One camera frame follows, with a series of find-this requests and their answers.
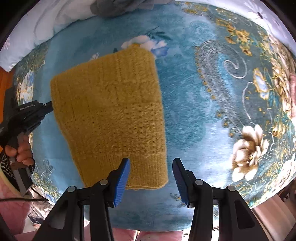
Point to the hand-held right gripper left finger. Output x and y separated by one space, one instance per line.
121 183

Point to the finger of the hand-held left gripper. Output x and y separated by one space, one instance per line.
47 107

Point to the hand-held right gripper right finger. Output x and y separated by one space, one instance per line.
181 183

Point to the mustard yellow knit sweater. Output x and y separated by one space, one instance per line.
106 104

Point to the person's left forearm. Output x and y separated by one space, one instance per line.
5 166

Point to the person's left hand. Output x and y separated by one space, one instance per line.
23 150

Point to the wooden headboard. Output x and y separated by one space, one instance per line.
5 81

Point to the teal floral blanket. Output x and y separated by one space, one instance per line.
196 115

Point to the light blue floral duvet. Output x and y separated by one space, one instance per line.
46 25

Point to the grey garment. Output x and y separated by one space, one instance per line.
104 8

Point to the pink cloth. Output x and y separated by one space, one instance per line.
293 90

